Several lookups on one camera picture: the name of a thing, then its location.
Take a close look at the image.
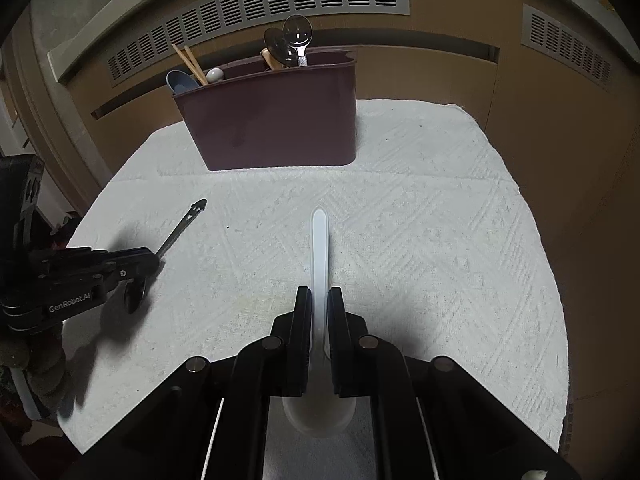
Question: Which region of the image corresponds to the dark brown spoon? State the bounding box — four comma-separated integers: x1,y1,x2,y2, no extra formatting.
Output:
264,27,299,67

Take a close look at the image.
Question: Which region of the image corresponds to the small grey vent grille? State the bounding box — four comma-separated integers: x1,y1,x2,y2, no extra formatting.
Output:
521,3,613,89

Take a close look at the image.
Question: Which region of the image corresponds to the gloved operator hand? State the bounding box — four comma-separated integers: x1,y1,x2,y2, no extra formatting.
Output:
1,323,70,412

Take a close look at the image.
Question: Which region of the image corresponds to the dark metal smiley spoon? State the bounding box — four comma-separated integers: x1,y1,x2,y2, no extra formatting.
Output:
125,198,207,313

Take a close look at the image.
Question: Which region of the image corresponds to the white round utensil knob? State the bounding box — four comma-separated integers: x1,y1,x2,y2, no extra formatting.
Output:
206,67,224,84

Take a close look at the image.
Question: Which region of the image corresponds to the blue plastic spoon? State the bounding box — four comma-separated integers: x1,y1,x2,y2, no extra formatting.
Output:
165,70,200,94

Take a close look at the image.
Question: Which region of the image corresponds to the maroon plastic utensil holder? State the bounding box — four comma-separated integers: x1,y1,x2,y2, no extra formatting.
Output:
174,50,356,171

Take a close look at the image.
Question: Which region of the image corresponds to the white textured towel mat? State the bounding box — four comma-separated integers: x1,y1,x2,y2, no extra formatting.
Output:
58,100,568,479

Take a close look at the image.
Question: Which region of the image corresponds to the shiny metal spoon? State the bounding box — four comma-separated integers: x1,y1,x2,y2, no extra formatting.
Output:
283,14,314,66

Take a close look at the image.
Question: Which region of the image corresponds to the long grey vent grille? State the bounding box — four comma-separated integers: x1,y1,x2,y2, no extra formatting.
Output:
105,0,410,86

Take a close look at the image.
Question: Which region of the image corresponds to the wooden spoon handle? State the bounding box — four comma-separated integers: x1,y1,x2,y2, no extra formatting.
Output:
260,48,278,70

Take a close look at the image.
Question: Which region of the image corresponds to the wooden chopstick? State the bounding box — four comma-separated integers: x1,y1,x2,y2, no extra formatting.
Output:
171,44,199,82
184,46,208,86

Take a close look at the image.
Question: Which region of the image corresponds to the white plastic spoon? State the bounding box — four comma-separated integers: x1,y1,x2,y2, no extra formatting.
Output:
282,207,356,439

